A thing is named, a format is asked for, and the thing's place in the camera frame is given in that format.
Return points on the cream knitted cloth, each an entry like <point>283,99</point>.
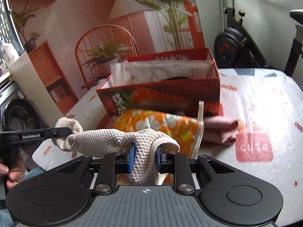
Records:
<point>98,143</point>

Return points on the black exercise bike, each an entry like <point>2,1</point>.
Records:
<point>260,34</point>

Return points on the orange floral oven mitt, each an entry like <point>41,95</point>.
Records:
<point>187,131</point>

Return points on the black sleep mask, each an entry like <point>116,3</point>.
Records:
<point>176,78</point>

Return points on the person left hand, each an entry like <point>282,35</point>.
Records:
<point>15,174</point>

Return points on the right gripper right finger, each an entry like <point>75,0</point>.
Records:
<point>177,165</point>

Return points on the patterned white tablecloth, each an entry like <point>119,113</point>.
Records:
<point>268,107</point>

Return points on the washing machine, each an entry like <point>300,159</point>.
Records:
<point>17,113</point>

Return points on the red strawberry cardboard box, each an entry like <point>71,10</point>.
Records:
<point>171,96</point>

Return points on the pink knitted cloth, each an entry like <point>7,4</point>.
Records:
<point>220,130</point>

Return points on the room scene backdrop poster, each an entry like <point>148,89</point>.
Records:
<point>61,34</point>

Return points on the white paper bag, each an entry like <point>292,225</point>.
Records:
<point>143,72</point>

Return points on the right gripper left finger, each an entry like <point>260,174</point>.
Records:
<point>112,165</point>

